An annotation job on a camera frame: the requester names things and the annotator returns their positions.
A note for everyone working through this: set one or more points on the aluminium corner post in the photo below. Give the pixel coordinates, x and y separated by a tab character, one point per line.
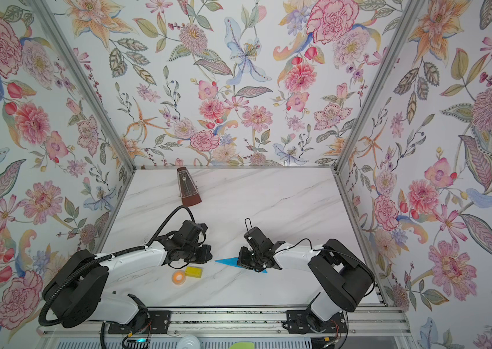
66	53
407	19

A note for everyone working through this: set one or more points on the blue square paper sheet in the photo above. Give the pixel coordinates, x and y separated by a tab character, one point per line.
233	262

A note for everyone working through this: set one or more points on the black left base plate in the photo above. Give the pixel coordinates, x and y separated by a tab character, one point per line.
154	322

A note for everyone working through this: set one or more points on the brown wooden metronome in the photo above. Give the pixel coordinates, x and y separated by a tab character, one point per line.
189	193

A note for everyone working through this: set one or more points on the aluminium front rail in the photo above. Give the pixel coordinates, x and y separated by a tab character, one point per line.
369	320

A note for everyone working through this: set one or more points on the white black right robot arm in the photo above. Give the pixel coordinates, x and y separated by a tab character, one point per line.
344	278

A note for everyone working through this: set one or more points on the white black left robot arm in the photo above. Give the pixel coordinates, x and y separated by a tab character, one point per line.
84	289

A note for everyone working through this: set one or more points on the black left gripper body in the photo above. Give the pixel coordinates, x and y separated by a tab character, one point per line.
196	254

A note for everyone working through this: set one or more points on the yellow block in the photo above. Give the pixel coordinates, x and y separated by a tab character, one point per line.
193	272

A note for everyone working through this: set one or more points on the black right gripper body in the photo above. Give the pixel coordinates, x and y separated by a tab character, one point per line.
250	259

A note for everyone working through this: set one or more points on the left back aluminium corner post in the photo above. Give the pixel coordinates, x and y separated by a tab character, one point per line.
66	53

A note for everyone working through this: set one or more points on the right back aluminium corner post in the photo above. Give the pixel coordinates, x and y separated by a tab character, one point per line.
407	19

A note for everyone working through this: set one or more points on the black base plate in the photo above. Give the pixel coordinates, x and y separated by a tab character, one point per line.
305	322
154	322

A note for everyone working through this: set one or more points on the orange tape roll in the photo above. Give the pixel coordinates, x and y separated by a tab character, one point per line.
179	278

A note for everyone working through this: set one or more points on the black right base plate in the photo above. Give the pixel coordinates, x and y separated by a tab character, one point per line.
305	322

